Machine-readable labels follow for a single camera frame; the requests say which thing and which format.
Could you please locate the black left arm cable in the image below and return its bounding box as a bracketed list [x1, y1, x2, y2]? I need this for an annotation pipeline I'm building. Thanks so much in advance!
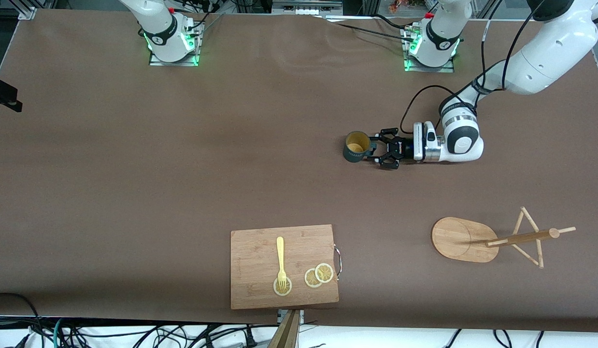
[399, 0, 547, 136]

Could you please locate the small metal bracket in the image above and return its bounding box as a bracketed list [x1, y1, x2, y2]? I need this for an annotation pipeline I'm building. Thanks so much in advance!
[277, 309, 305, 325]

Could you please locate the white power strip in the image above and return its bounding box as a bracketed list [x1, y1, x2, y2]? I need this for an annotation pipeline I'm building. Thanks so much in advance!
[272, 0, 344, 16]

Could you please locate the yellow plastic fork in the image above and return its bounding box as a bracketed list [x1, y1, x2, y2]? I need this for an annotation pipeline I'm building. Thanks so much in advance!
[276, 236, 288, 292]

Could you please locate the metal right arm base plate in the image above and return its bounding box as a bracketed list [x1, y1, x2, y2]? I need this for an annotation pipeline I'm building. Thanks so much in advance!
[148, 22, 201, 67]

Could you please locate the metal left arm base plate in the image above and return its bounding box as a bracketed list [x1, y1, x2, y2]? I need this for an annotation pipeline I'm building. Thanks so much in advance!
[403, 27, 456, 73]

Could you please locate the wooden mug rack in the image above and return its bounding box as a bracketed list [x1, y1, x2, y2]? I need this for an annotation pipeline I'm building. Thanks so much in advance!
[431, 207, 577, 269]

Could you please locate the bamboo cutting board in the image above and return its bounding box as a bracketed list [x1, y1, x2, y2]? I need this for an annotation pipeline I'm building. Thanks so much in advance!
[230, 224, 342, 310]

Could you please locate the long black table cable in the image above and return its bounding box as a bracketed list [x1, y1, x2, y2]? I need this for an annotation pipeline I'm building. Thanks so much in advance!
[323, 17, 416, 43]

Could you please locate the lemon slice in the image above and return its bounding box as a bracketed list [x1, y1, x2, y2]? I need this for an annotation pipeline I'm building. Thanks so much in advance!
[304, 268, 324, 289]
[314, 263, 334, 284]
[273, 275, 293, 296]

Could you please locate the short black table cable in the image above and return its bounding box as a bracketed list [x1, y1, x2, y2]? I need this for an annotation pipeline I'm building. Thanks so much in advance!
[374, 14, 415, 30]

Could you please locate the thick black floor cable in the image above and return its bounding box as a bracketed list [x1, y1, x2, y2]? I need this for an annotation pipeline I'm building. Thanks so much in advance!
[0, 292, 44, 348]

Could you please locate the dark green mug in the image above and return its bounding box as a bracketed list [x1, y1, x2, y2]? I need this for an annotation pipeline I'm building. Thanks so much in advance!
[342, 131, 378, 164]

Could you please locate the wooden bar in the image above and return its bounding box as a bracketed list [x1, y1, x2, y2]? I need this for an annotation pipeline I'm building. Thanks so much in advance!
[268, 310, 300, 348]

